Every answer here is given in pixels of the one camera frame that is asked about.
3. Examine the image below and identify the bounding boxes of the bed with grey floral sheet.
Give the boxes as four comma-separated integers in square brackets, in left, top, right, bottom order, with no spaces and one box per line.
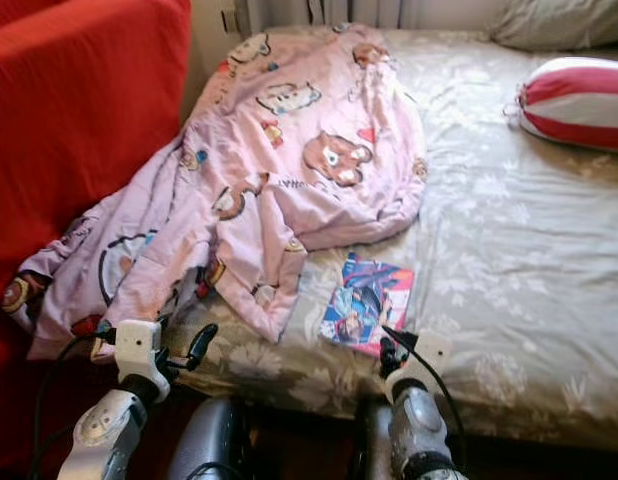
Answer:
[149,25,618,451]

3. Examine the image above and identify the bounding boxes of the red white blue star pillow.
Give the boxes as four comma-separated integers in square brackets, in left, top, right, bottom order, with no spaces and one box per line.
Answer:
[514,55,618,154]

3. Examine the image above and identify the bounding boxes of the grey left robot leg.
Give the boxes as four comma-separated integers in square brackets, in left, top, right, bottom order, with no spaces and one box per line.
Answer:
[169,397,255,480]

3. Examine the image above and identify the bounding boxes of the colourful comic magazine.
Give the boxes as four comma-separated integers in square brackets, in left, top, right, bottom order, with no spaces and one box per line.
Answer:
[319,250,415,358]

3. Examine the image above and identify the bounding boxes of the pink cartoon bear blanket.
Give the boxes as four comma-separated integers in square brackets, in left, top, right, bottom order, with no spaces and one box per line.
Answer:
[4,22,428,361]

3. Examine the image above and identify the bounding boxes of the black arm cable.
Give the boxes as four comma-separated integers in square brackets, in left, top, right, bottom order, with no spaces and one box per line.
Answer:
[379,325,465,451]
[34,330,118,480]

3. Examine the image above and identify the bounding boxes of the small grey pillow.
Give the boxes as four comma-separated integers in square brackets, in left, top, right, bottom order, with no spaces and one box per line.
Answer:
[489,0,618,53]

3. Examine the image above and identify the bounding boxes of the grey robot leg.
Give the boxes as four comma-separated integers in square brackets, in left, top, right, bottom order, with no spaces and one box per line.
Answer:
[349,398,395,480]
[169,397,255,480]

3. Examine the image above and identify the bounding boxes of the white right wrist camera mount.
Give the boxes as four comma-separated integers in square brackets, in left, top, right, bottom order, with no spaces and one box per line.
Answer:
[384,332,450,401]

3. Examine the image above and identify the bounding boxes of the grey right robot leg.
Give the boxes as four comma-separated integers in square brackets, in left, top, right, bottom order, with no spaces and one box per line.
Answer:
[349,398,395,480]

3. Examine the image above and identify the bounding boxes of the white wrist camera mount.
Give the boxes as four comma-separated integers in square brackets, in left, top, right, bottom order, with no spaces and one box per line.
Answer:
[384,332,450,401]
[114,318,165,401]

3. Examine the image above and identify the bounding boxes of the red folded mattress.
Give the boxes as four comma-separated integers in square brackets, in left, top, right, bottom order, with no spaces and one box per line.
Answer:
[0,0,192,471]

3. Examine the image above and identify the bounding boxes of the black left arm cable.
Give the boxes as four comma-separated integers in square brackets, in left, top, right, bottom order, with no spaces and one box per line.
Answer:
[34,330,118,480]

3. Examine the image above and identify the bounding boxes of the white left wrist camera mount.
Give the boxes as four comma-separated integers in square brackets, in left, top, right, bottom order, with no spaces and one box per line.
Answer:
[114,318,165,401]

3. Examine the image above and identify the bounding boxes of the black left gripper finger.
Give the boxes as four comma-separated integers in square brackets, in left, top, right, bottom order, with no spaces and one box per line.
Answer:
[187,322,219,371]

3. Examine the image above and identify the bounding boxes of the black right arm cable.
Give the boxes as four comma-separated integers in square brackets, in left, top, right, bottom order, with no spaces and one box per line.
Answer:
[379,325,465,451]

